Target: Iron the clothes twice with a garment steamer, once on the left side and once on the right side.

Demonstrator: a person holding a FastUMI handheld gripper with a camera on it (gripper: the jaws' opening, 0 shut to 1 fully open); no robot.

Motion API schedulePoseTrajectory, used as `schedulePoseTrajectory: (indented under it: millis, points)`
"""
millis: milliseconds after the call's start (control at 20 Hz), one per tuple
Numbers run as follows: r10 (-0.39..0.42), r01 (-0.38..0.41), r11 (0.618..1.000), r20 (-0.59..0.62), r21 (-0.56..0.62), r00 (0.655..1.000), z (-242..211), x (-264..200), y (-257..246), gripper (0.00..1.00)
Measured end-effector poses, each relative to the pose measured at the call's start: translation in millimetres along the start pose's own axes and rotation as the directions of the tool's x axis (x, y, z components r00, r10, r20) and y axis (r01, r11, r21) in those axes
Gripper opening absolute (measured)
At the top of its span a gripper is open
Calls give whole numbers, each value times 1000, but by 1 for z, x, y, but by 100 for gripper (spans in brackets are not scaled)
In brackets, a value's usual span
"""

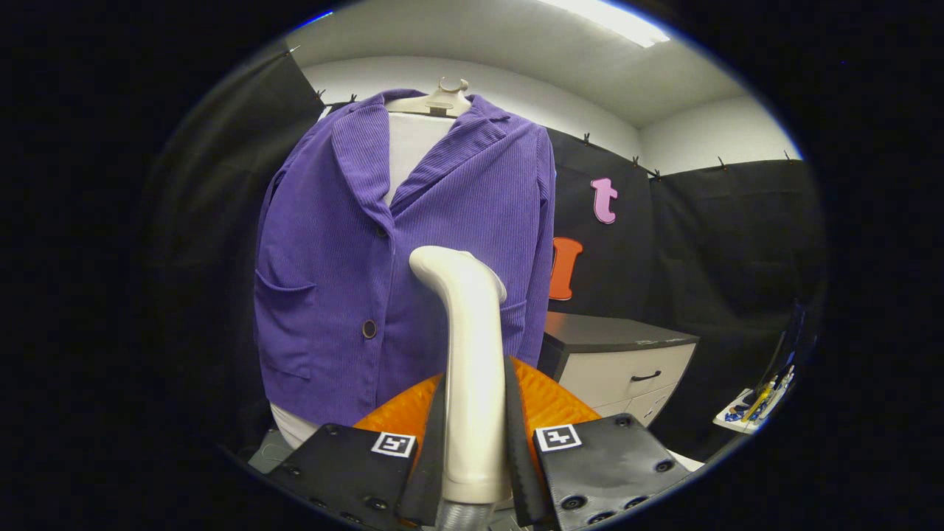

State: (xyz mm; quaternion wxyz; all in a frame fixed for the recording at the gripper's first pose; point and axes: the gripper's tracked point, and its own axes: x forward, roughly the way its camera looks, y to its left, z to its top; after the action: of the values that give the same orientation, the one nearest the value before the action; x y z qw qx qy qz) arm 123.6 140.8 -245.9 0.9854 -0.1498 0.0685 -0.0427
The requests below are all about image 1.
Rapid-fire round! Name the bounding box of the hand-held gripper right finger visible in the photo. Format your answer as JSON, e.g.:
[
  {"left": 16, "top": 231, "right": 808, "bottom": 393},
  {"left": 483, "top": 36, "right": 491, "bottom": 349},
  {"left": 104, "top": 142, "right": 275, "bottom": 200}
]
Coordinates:
[{"left": 504, "top": 355, "right": 694, "bottom": 530}]

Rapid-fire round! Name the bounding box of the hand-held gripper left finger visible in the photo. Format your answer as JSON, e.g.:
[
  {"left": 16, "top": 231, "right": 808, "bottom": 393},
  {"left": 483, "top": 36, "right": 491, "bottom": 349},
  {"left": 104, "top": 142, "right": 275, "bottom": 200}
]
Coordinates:
[{"left": 267, "top": 372, "right": 449, "bottom": 530}]

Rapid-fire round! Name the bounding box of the white garment steamer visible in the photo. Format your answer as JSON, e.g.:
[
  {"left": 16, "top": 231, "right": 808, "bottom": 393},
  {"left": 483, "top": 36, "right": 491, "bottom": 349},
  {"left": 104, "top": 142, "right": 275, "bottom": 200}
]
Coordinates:
[{"left": 409, "top": 246, "right": 511, "bottom": 531}]

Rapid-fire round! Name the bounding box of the purple corduroy jacket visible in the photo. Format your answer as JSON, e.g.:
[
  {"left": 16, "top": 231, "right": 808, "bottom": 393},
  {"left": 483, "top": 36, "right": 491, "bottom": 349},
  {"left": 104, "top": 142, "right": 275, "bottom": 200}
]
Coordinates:
[{"left": 254, "top": 89, "right": 557, "bottom": 428}]

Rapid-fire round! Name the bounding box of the white drawer cabinet grey top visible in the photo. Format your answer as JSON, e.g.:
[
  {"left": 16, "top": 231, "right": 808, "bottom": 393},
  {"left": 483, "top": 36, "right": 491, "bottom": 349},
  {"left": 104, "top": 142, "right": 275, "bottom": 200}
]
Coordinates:
[{"left": 537, "top": 310, "right": 700, "bottom": 428}]

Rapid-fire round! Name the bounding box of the white tray with tools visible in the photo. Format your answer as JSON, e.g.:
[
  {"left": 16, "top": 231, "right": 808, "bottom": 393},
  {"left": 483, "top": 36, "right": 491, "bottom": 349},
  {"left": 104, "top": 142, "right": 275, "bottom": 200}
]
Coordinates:
[{"left": 712, "top": 365, "right": 796, "bottom": 434}]

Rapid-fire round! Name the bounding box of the white mannequin torso stand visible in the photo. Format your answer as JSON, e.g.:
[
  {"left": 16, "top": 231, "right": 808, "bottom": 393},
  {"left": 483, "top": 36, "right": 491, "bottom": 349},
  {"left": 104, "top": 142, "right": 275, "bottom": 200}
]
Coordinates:
[{"left": 269, "top": 77, "right": 473, "bottom": 451}]

